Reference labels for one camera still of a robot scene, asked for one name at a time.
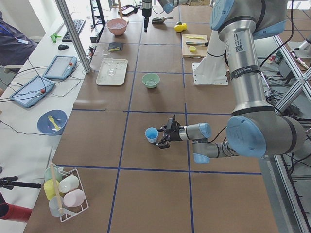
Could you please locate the half lemon slice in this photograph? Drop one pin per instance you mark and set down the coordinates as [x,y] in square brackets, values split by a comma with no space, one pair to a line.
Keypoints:
[192,48]

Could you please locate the blue teach pendant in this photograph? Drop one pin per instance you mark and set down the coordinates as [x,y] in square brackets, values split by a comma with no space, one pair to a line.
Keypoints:
[60,67]
[32,92]

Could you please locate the near blue teach pendant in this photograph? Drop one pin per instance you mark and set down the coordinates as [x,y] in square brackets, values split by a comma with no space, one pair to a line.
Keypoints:
[32,92]

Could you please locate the clear glass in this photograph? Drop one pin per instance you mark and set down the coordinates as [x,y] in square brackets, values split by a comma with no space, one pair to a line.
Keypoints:
[110,71]

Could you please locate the white plastic cup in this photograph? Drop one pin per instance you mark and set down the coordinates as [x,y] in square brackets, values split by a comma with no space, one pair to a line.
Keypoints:
[68,184]

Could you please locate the far blue teach pendant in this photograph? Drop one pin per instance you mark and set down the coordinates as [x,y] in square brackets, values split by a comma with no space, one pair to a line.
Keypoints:
[60,67]

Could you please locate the white wire cup rack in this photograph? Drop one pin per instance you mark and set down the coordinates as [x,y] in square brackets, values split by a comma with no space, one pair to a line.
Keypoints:
[70,212]

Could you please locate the yellow plastic knife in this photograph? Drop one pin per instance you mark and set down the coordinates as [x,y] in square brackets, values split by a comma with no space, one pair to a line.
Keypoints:
[195,37]

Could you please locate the seated person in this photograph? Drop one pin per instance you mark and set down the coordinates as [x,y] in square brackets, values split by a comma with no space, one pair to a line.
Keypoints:
[15,47]

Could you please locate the green clamp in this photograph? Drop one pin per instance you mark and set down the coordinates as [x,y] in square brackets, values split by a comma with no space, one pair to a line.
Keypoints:
[54,37]

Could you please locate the yellow plastic cup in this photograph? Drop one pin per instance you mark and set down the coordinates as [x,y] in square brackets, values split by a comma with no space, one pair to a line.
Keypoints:
[49,189]

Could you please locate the black tray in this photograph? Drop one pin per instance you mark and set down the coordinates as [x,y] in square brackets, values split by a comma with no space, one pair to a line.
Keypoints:
[128,10]

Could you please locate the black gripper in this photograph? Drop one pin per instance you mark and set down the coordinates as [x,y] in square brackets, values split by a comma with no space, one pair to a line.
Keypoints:
[175,136]
[146,7]

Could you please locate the light blue plastic cup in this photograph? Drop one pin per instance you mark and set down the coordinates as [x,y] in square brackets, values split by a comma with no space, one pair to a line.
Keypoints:
[151,134]

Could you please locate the yellow sponge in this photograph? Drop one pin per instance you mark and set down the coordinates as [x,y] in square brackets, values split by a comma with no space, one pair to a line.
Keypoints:
[115,49]

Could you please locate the yellow lemon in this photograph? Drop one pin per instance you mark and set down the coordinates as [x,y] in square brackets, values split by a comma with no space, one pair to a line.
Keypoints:
[178,28]
[184,26]

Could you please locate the green bowl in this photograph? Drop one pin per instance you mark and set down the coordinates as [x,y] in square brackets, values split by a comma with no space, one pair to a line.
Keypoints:
[148,76]

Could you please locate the cream bear tray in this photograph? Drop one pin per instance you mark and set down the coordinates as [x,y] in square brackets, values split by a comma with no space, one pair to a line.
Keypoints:
[120,66]

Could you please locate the clear ice cubes pile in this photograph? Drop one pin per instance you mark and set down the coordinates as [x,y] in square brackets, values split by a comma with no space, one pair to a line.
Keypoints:
[151,82]

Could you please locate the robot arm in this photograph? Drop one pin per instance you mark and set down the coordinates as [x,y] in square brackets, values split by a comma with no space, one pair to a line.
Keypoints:
[167,5]
[254,129]

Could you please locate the steel muddler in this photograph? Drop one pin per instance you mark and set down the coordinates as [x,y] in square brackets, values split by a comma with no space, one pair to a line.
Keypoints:
[197,43]

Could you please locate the yellow plastic fork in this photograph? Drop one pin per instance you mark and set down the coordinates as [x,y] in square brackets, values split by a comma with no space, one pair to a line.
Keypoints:
[51,119]

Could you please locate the pink plastic cup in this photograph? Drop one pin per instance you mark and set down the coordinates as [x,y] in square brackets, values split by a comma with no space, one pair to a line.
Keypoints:
[74,198]

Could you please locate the green plastic cup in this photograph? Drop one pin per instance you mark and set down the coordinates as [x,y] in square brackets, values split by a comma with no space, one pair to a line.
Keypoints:
[48,174]

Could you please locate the wooden rack handle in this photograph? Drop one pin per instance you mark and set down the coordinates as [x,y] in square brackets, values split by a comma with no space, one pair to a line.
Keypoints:
[59,202]

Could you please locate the aluminium frame post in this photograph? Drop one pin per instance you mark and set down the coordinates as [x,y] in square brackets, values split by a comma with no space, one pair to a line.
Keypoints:
[64,12]

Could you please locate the wooden cutting board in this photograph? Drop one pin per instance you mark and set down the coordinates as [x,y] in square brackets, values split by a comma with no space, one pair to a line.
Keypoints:
[200,50]

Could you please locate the clear plastic cup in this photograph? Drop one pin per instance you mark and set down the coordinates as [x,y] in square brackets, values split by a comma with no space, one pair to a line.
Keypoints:
[53,207]

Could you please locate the blue bowl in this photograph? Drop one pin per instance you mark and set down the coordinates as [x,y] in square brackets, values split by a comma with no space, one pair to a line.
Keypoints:
[47,128]

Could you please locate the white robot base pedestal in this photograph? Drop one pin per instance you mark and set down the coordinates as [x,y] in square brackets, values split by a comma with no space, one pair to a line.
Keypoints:
[211,70]

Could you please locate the pink bowl with ice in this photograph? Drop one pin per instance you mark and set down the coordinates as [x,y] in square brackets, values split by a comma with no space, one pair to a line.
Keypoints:
[117,26]

